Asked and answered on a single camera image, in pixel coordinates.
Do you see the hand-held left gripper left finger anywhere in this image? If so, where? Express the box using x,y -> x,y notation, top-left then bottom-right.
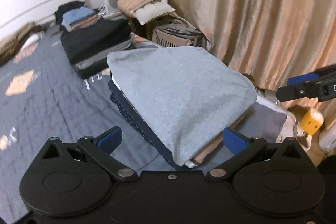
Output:
43,126 -> 138,182

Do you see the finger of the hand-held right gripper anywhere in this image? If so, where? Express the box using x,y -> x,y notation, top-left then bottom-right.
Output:
287,64 -> 336,87
276,82 -> 320,103

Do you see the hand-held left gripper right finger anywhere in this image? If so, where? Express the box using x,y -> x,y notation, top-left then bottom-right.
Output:
207,126 -> 301,183

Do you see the grey t-shirt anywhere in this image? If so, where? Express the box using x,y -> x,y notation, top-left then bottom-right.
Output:
107,46 -> 257,166

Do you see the folded dotted clothes stack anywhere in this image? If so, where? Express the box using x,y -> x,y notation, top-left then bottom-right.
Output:
108,72 -> 224,169

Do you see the yellow plastic block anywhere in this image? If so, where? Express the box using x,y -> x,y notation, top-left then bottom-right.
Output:
299,109 -> 324,135

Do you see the white round object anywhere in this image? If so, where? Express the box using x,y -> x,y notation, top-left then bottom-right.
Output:
319,124 -> 336,152

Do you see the beige curtain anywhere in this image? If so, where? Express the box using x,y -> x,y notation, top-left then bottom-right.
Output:
159,0 -> 336,119

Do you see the folded black sweater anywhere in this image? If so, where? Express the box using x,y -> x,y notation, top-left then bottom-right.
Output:
60,19 -> 132,62

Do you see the grey plastic crate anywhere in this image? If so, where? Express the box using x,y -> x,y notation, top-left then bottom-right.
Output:
152,21 -> 204,49

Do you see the small white pillow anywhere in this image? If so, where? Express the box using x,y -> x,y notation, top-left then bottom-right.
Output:
22,32 -> 46,47

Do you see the folded blue garment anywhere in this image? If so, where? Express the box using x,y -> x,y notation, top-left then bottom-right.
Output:
62,7 -> 96,25

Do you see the white cushion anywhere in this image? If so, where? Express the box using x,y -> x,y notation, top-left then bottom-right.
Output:
130,0 -> 176,26

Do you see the folded khaki garment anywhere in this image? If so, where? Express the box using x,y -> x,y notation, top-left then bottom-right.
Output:
0,23 -> 46,64

